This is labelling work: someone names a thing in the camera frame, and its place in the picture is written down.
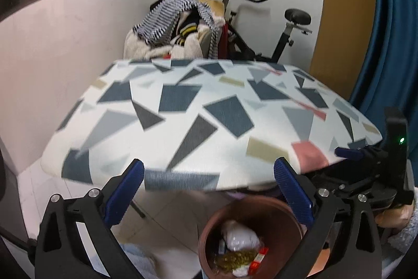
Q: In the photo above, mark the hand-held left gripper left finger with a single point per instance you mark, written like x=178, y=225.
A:
x=125, y=190

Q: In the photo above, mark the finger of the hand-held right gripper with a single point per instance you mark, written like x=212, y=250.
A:
x=351, y=153
x=346, y=186

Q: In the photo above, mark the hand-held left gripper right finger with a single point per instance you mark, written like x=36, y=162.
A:
x=294, y=190

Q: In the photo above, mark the white plastic bag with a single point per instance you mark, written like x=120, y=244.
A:
x=241, y=238

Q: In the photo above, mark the red packet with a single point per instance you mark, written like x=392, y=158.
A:
x=259, y=257

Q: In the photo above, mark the gold foil wrapper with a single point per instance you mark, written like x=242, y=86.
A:
x=235, y=261

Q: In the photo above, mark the brown round bin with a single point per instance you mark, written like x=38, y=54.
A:
x=212, y=233

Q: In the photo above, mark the person's right hand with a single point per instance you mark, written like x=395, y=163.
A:
x=392, y=215

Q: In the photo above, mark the blue fluffy slipper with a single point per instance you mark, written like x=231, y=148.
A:
x=140, y=257

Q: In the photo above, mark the white fluffy cloth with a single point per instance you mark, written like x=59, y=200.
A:
x=401, y=238

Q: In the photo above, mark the blue curtain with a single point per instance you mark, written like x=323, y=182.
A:
x=388, y=20

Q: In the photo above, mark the black exercise bike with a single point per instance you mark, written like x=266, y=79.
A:
x=281, y=47

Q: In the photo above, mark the brown wooden panel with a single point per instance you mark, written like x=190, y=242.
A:
x=343, y=4

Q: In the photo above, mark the white fleece garment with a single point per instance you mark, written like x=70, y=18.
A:
x=147, y=50

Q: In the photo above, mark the red garment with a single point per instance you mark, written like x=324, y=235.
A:
x=223, y=37

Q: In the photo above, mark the dark garment with yellow stripes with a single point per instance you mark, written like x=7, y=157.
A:
x=187, y=28

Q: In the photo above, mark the black white striped shirt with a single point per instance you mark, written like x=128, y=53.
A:
x=163, y=17

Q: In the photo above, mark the wooden chair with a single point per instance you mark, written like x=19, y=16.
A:
x=216, y=6

